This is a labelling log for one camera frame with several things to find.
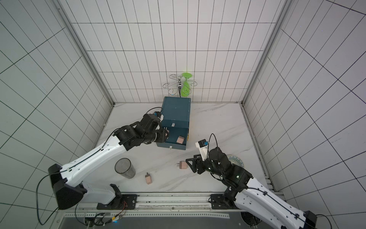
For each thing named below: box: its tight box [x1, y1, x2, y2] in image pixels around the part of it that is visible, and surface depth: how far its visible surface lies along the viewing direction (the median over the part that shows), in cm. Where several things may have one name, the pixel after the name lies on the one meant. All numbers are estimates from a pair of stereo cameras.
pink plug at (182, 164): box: [176, 160, 188, 169], surface depth 86 cm
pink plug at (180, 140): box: [176, 135, 185, 145], surface depth 88 cm
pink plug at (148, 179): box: [144, 172, 153, 185], surface depth 81 cm
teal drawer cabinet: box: [161, 96, 192, 129], surface depth 89 cm
